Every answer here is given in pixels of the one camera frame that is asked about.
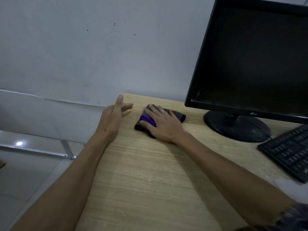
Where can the person's right hand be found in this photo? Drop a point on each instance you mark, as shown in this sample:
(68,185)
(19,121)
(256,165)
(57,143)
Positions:
(168,127)

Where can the person's left hand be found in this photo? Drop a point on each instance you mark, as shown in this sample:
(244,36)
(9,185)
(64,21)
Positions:
(109,122)

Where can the purple grey cleaning cloth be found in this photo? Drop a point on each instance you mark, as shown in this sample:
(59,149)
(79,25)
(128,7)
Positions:
(179,115)

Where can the black keyboard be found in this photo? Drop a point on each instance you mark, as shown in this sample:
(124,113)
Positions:
(288,151)

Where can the person's right forearm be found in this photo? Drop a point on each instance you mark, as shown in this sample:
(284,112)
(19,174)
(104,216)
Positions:
(235,180)

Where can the person's left forearm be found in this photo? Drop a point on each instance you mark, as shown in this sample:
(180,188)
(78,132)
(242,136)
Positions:
(62,190)

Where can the light wooden table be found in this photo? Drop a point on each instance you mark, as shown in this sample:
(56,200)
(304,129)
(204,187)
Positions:
(144,185)

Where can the black computer monitor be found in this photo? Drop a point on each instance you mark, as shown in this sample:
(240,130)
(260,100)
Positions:
(252,57)

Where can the white metal frame leg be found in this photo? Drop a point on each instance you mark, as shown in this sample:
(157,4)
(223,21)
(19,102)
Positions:
(68,150)

